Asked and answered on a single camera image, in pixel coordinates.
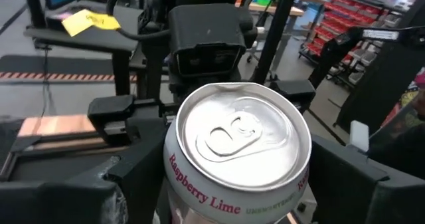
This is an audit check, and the black camera cable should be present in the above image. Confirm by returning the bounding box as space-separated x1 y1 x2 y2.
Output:
105 0 173 41

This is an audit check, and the black orange striped mat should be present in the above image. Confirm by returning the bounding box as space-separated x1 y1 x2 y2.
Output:
0 54 139 85

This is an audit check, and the black desk column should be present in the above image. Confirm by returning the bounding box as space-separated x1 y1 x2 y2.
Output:
111 49 133 97

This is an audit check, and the yellow paper tag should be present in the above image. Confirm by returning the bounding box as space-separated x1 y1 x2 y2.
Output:
61 8 122 38

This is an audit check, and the red bin rack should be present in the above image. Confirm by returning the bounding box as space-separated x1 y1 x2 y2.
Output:
298 0 391 85

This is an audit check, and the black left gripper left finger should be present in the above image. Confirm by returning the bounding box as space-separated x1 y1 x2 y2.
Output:
105 117 170 224

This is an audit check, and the white plastic block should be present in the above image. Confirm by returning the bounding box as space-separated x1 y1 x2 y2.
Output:
350 120 371 154

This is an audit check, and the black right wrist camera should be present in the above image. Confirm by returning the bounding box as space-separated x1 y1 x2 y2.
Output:
167 3 259 79

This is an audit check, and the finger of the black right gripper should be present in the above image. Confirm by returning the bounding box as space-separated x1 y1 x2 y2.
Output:
87 94 137 146
268 79 317 114

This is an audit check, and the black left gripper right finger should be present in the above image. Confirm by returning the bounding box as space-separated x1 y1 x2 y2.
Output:
307 134 390 224

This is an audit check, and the cluttered workbench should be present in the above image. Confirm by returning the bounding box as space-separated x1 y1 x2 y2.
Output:
247 1 305 62

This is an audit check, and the pink silver sparkling water can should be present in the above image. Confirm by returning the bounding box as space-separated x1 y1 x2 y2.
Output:
162 81 313 224

